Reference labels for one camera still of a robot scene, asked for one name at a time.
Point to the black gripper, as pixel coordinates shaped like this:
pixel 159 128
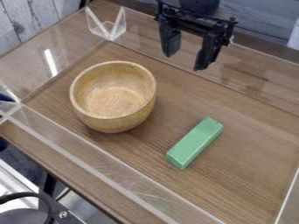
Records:
pixel 200 18

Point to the green rectangular block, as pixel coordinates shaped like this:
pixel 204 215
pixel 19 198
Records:
pixel 194 143

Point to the brown wooden bowl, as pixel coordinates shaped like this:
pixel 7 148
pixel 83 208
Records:
pixel 112 95

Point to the blue object at edge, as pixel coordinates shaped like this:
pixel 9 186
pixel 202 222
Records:
pixel 5 98

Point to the clear acrylic barrier wall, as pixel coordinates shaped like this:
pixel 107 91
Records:
pixel 161 144

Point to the black metal table bracket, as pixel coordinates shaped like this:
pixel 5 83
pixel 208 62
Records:
pixel 61 214

